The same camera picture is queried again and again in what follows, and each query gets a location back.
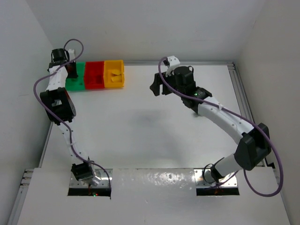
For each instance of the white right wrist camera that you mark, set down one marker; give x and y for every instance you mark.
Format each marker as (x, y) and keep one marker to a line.
(172, 63)

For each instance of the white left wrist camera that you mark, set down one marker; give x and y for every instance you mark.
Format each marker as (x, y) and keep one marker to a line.
(71, 54)

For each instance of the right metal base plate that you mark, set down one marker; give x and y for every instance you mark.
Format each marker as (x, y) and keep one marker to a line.
(229, 181)

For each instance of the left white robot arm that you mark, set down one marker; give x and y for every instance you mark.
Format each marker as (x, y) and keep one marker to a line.
(57, 99)

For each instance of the metal base plate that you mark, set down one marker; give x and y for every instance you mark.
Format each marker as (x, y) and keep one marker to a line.
(229, 181)
(99, 181)

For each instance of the green plastic bin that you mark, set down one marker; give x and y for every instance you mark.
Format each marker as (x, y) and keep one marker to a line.
(75, 79)

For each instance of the aluminium frame rail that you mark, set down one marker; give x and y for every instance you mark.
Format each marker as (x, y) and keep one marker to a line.
(240, 93)

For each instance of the yellow round lego piece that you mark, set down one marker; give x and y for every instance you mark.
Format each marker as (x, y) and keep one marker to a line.
(116, 72)

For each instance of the yellow plastic bin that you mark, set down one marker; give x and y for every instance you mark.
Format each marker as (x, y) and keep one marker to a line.
(108, 66)

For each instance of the red plastic bin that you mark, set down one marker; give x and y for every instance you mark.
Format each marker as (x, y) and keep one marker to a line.
(93, 75)

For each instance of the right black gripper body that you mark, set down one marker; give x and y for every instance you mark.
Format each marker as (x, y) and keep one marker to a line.
(162, 82)

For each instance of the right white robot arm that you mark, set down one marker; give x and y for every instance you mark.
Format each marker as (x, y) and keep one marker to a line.
(252, 147)

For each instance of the yellow lego brick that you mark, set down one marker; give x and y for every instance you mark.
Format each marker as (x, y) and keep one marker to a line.
(116, 79)

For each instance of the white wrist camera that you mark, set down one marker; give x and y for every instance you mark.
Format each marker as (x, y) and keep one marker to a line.
(172, 63)
(71, 54)

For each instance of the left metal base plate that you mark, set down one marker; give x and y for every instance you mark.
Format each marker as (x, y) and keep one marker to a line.
(99, 181)

